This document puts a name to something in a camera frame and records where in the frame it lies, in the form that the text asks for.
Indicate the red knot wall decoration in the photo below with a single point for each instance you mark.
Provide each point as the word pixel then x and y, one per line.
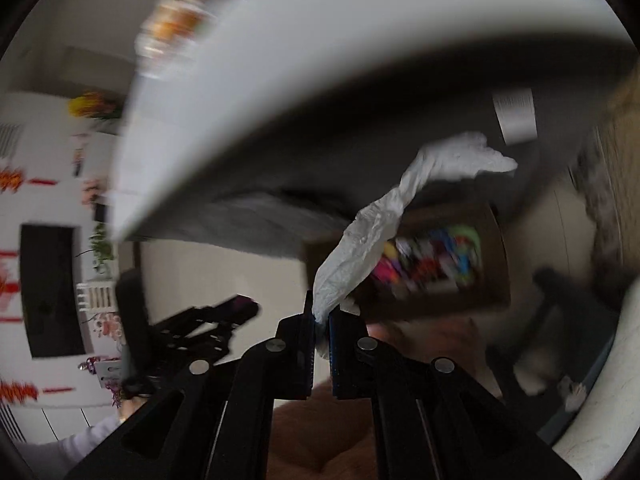
pixel 20 391
pixel 15 180

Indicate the white marble table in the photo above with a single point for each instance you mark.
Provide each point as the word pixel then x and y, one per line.
pixel 300 60

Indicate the white slotted rack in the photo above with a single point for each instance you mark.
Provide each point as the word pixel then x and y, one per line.
pixel 95 296

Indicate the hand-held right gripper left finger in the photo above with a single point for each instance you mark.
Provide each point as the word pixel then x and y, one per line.
pixel 310 360

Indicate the white curved bin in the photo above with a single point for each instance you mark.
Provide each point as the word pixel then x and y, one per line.
pixel 615 385

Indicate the white paper label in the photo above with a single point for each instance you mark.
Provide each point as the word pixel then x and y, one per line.
pixel 515 115

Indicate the floral patterned sofa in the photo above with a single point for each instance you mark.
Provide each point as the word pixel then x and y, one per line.
pixel 615 185

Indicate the pink flower bouquet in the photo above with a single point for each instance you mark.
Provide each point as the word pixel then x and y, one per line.
pixel 91 192

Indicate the person's leg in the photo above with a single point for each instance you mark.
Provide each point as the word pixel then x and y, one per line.
pixel 320 435

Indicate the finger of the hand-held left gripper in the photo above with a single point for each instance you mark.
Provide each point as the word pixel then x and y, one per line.
pixel 235 310

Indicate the heap of bright plastic playthings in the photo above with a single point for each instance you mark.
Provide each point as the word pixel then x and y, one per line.
pixel 430 260

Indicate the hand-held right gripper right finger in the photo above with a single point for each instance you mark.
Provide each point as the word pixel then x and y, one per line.
pixel 335 360

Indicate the purple tinsel decoration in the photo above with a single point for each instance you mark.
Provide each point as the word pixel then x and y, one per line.
pixel 92 366

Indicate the yellow orchid potted plant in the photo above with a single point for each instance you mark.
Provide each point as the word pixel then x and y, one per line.
pixel 92 105

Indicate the green potted plant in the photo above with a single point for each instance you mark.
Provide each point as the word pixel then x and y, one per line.
pixel 102 250

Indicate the pink and white flower bunch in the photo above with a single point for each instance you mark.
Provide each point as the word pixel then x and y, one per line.
pixel 109 327

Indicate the pile of colourful toys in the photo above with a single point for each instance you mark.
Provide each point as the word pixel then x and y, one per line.
pixel 175 25

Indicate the black television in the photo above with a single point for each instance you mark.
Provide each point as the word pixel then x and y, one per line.
pixel 50 290

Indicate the cardboard box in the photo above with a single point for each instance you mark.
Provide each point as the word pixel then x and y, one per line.
pixel 492 280

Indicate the large white tissue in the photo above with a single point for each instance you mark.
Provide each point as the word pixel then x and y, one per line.
pixel 370 240

